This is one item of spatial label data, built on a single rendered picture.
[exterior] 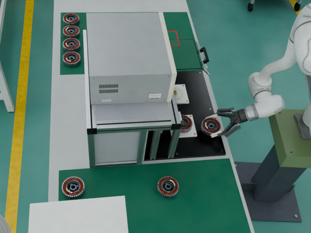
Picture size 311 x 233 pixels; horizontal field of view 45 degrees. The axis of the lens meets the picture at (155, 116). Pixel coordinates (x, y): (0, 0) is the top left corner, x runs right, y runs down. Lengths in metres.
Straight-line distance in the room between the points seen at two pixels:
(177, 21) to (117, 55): 1.20
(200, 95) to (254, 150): 0.99
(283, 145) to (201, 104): 0.54
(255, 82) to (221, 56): 1.67
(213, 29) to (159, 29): 2.22
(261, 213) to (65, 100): 1.61
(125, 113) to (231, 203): 0.74
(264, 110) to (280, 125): 0.23
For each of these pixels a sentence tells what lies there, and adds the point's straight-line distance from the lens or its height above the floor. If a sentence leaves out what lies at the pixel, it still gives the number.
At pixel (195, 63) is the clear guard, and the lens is 2.15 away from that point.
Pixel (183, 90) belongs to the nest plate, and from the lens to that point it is 2.37.
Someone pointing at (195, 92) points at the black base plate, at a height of 0.77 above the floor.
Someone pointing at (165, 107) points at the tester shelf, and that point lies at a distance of 1.84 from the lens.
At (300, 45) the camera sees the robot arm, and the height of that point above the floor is 1.58.
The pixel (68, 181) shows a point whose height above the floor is 0.78.
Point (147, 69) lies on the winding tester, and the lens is 1.72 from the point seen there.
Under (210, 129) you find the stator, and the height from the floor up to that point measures 0.84.
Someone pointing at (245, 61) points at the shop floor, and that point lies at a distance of 3.86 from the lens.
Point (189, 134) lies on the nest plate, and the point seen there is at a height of 0.78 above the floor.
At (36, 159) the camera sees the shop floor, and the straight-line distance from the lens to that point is 3.00.
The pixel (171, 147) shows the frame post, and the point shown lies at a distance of 1.99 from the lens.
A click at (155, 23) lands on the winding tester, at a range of 1.95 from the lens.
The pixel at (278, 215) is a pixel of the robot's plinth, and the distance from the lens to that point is 2.99.
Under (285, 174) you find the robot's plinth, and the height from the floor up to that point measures 0.43.
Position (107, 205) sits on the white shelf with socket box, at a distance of 1.46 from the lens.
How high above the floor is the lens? 2.55
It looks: 53 degrees down
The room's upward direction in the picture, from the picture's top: 10 degrees clockwise
